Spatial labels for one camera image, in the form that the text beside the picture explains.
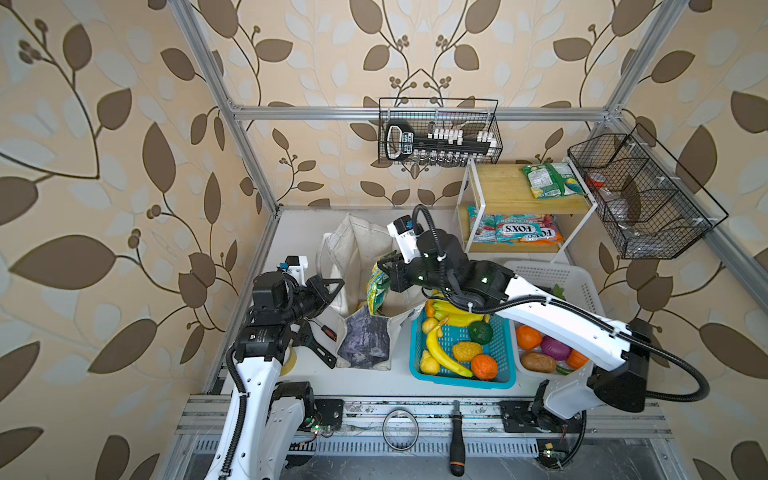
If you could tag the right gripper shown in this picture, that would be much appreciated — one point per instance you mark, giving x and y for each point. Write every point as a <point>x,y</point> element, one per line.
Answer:
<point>397,272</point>

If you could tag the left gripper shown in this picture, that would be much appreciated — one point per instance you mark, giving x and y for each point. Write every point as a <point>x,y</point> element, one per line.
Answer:
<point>316,284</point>

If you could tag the green snack bag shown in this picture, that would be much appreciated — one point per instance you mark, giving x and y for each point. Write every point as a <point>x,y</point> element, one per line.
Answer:
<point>552,180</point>
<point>374,298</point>

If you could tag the cream canvas grocery bag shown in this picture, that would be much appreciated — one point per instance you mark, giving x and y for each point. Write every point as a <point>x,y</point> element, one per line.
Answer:
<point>364,340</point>

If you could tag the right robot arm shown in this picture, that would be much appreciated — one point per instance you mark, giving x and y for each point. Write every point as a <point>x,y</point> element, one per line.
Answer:
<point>619,352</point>

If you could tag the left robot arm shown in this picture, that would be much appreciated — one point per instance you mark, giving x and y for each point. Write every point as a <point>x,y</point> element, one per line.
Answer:
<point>265,412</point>

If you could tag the Fox's candy bag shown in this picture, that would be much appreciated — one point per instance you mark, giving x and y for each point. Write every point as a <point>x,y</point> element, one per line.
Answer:
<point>517,229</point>

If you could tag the yellow tape roll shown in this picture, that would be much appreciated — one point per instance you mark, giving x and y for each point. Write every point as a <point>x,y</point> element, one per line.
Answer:
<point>289,362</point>

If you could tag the banana bunch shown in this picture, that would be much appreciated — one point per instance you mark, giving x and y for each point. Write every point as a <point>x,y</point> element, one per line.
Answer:
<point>446,313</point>

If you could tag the yellow lemon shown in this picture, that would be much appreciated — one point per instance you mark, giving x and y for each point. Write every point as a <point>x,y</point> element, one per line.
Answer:
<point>428,325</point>

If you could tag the single yellow banana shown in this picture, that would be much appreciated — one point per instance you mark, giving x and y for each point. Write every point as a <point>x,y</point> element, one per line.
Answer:
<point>442,358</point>

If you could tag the green avocado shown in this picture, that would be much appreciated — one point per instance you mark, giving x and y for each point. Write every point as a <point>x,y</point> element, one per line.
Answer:
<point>480,332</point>

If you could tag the white wooden two-tier shelf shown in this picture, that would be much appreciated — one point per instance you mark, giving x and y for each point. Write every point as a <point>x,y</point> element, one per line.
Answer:
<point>502,188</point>

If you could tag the black socket tool set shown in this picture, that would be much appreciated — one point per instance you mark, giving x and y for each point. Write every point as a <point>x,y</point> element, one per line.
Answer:
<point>399,141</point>

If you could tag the teal plastic basket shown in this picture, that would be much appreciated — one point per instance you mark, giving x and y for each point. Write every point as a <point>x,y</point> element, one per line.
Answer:
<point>449,347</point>

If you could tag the orange tangerine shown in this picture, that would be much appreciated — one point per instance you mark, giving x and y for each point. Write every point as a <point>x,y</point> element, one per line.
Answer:
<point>484,367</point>

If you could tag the orange fruit in white basket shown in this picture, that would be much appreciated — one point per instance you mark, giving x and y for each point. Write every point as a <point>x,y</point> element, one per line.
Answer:
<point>528,338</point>

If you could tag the brown potato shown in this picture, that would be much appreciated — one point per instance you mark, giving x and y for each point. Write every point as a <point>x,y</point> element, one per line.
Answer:
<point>538,362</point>

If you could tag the white plastic basket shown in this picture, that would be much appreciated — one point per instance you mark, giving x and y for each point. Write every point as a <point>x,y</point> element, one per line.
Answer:
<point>569,283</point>

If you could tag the purple onion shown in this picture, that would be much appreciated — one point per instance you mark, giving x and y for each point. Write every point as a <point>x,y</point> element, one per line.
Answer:
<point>555,349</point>

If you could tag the black orange screwdriver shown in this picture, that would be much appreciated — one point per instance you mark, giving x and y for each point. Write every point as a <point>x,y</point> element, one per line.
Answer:
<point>457,450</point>

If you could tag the plastic bottle red cap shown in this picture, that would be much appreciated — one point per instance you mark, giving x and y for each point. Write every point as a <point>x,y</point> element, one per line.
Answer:
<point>612,205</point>

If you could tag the red handled small screwdriver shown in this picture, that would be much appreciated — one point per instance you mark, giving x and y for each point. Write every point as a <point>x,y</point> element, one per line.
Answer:
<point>330,333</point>

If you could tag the black wire basket centre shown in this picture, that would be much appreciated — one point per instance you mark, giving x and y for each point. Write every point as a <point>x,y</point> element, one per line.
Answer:
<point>470,115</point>

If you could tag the black wire basket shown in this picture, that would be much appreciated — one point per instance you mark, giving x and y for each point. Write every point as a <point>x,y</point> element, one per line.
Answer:
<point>669,208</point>
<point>470,115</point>

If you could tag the black wire basket right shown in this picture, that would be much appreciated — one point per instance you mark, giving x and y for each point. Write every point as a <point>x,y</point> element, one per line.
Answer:
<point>669,208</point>

